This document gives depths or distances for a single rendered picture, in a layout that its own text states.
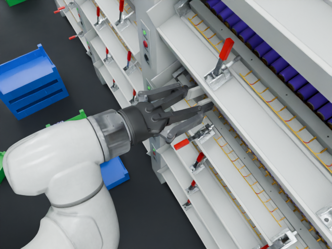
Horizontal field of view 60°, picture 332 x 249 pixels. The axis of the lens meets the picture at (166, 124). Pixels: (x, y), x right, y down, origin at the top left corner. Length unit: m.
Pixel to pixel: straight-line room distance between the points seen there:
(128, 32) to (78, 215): 0.55
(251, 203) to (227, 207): 0.20
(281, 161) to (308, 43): 0.20
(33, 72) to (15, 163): 1.22
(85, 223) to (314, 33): 0.44
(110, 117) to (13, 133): 1.23
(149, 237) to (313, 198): 0.98
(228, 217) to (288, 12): 0.60
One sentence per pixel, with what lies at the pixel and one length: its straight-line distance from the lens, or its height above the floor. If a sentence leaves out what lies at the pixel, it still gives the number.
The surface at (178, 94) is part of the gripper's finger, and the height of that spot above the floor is 0.83.
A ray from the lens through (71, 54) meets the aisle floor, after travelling 1.97.
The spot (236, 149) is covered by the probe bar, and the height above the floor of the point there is 0.78.
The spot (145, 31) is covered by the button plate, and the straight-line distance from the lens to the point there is 0.67.
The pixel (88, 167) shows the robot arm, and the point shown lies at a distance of 0.51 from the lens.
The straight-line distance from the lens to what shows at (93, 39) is 1.50.
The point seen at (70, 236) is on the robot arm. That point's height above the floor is 0.81.
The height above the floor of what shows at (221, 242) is 0.34.
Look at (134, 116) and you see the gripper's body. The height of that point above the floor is 0.88.
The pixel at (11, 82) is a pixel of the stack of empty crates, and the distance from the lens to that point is 1.71.
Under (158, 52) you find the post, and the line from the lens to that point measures 0.67.
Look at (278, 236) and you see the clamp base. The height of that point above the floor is 0.76.
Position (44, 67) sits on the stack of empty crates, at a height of 0.16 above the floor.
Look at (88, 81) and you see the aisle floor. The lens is 1.79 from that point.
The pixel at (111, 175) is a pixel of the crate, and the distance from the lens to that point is 1.44.
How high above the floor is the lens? 1.33
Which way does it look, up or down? 59 degrees down
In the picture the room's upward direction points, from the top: straight up
